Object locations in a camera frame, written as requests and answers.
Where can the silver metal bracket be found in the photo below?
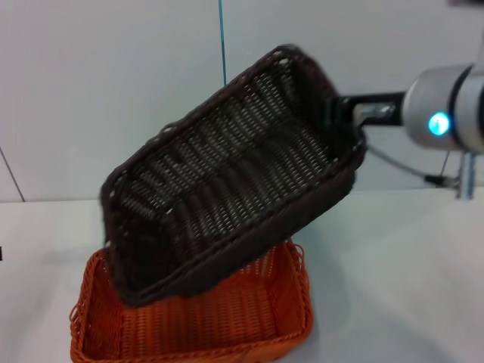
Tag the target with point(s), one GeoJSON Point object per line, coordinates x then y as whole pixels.
{"type": "Point", "coordinates": [466, 177]}

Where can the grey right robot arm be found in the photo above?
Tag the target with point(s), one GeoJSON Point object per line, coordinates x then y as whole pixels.
{"type": "Point", "coordinates": [427, 98]}

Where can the orange woven plastic basket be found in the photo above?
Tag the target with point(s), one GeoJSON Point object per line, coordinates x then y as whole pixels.
{"type": "Point", "coordinates": [211, 321]}

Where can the dark brown woven basket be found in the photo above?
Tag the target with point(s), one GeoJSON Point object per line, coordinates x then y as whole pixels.
{"type": "Point", "coordinates": [227, 181]}

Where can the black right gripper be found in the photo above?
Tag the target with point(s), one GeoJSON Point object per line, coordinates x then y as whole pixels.
{"type": "Point", "coordinates": [378, 99]}

